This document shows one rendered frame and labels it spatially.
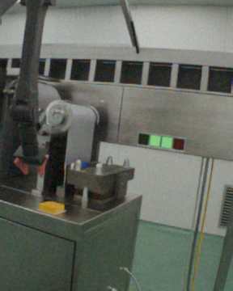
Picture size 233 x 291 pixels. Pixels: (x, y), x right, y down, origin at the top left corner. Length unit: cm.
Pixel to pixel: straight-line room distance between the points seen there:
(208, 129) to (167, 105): 24
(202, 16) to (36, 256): 351
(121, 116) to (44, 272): 87
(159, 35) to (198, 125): 276
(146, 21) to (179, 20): 43
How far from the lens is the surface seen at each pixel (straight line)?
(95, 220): 125
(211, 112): 160
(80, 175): 141
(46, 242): 129
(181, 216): 412
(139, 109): 169
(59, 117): 147
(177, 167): 403
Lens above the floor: 127
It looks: 3 degrees down
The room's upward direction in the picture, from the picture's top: 7 degrees clockwise
